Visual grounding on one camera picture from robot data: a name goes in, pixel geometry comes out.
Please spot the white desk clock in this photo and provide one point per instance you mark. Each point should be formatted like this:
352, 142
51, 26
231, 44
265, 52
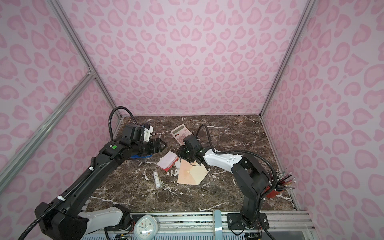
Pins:
146, 228

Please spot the aluminium frame strut right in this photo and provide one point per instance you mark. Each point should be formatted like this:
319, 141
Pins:
310, 7

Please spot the red pencil cup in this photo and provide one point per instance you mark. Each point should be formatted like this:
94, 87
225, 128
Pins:
285, 181

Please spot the blue stapler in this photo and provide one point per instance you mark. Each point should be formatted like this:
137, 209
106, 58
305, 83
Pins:
140, 157

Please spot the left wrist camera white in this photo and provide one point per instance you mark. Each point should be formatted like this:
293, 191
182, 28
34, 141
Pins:
148, 130

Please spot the white glue stick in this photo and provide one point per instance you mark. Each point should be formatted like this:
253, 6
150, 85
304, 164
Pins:
157, 179

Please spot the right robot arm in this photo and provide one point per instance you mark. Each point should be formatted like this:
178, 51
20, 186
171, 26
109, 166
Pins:
251, 172

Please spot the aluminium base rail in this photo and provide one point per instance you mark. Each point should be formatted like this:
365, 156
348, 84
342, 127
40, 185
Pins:
283, 225

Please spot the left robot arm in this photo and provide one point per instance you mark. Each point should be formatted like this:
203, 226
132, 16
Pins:
63, 219

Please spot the light blue tape strip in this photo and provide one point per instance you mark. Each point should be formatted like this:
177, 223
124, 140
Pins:
218, 226

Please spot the peach envelope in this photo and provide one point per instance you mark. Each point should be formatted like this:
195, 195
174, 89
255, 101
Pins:
191, 174

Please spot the pink red-bordered letter paper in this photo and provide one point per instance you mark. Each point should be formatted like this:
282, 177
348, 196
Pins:
167, 161

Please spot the aluminium frame strut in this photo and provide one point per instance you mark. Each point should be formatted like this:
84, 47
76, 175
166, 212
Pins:
310, 7
78, 45

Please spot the aluminium diagonal frame bar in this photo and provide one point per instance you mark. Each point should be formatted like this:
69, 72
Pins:
18, 161

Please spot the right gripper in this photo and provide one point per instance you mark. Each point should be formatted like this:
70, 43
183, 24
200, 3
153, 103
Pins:
181, 152

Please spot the aluminium frame strut left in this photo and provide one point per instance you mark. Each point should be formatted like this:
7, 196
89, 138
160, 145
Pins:
78, 45

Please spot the pink calculator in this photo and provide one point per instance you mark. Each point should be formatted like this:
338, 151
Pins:
179, 133

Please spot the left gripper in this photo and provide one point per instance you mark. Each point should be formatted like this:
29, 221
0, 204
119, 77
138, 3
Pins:
156, 148

